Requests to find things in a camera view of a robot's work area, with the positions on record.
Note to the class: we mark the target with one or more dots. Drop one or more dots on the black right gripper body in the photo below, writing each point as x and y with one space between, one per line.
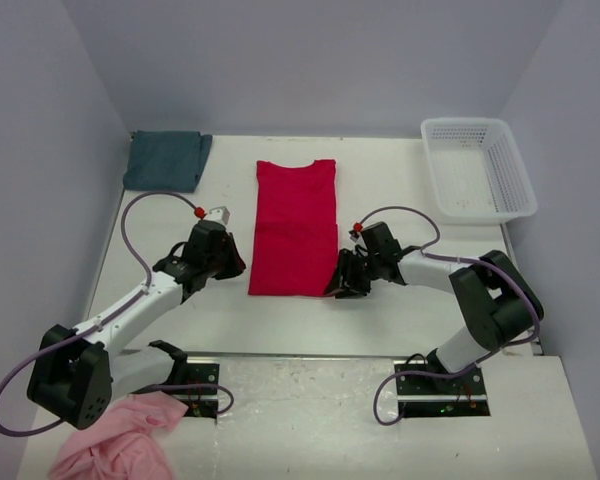
356 270

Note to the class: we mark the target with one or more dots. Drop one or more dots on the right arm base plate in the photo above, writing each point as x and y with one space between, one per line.
423 397

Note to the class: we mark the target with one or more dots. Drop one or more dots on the red t shirt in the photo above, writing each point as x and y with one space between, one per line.
296 235

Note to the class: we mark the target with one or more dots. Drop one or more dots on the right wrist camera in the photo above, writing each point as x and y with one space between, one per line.
355 234

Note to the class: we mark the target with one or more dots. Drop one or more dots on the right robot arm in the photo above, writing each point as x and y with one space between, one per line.
498 307

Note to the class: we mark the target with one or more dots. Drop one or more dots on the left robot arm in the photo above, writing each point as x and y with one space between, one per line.
81 370

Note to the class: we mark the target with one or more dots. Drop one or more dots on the white plastic basket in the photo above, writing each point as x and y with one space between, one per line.
477 173

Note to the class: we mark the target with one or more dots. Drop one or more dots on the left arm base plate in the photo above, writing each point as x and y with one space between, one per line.
200 400

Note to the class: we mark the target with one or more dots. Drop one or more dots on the folded grey-blue t shirt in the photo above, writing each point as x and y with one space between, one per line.
166 161

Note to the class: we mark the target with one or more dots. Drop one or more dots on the pink t shirt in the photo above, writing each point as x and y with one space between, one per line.
120 445

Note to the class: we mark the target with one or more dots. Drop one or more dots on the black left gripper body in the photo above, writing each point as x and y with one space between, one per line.
225 254

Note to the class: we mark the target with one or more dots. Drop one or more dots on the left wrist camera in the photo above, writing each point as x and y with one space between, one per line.
220 215

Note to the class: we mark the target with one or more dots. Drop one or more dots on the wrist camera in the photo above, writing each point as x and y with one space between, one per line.
220 215
355 234

